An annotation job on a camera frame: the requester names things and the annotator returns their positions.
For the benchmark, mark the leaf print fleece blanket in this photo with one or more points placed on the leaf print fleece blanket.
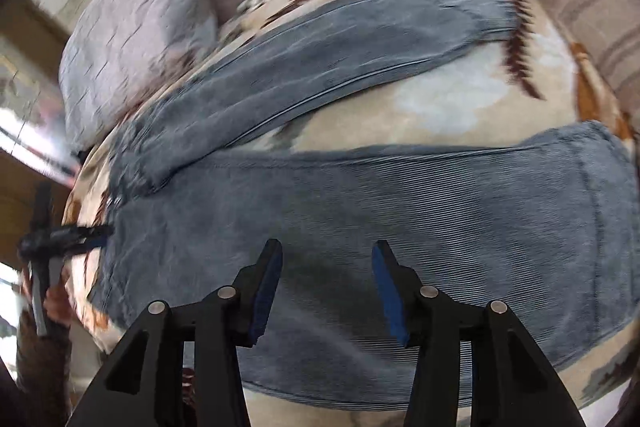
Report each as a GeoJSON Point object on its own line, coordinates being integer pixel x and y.
{"type": "Point", "coordinates": [450, 107]}

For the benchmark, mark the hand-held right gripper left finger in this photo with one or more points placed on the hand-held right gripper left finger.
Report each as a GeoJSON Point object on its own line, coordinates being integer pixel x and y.
{"type": "Point", "coordinates": [264, 292]}

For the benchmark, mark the person's left hand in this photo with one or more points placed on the person's left hand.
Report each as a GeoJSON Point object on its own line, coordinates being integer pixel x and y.
{"type": "Point", "coordinates": [57, 307]}

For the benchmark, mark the grey quilted pillow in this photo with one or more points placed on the grey quilted pillow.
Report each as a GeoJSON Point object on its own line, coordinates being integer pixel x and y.
{"type": "Point", "coordinates": [135, 22]}

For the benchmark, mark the striped beige patterned pillow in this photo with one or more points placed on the striped beige patterned pillow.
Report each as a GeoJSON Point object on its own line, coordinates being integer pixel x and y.
{"type": "Point", "coordinates": [590, 7]}

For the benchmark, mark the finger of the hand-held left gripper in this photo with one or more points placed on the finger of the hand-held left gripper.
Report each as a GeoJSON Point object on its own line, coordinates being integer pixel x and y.
{"type": "Point", "coordinates": [90, 232]}
{"type": "Point", "coordinates": [90, 245]}

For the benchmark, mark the person's left forearm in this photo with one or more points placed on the person's left forearm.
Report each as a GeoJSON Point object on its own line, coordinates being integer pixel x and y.
{"type": "Point", "coordinates": [42, 372]}

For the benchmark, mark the brown wooden furniture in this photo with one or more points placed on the brown wooden furniture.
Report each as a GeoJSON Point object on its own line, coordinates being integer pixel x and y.
{"type": "Point", "coordinates": [30, 27]}

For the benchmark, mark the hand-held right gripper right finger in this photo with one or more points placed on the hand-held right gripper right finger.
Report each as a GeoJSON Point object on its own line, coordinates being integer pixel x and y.
{"type": "Point", "coordinates": [387, 292]}

